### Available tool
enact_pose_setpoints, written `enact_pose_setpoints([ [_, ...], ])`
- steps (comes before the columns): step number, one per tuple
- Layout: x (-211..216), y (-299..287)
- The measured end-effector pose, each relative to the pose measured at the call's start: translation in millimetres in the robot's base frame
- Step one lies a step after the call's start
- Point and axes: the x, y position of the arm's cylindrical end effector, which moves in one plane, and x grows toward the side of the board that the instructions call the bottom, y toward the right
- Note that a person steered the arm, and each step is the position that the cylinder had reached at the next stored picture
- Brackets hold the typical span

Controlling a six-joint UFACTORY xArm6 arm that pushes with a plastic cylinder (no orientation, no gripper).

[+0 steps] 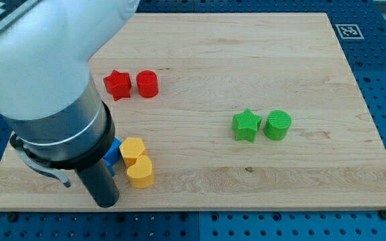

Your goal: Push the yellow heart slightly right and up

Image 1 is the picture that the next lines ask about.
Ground yellow heart block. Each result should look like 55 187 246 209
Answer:
127 155 155 188

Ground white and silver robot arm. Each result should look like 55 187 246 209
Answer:
0 0 139 161

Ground wooden board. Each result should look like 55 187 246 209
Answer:
0 12 386 213

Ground green star block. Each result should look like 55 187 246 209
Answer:
231 108 262 143

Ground red cylinder block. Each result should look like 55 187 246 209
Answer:
136 70 159 98

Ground yellow hexagon block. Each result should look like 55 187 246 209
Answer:
119 137 147 167

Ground red star block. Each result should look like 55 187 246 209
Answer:
103 70 132 101

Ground green cylinder block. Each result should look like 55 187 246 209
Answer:
263 110 292 141

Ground blue block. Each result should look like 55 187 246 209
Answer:
103 138 122 176

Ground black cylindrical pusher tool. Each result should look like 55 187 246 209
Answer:
76 159 119 208

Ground fiducial marker tag on table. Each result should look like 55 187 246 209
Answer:
335 23 364 39

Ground grey cable at arm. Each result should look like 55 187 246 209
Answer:
9 133 72 189

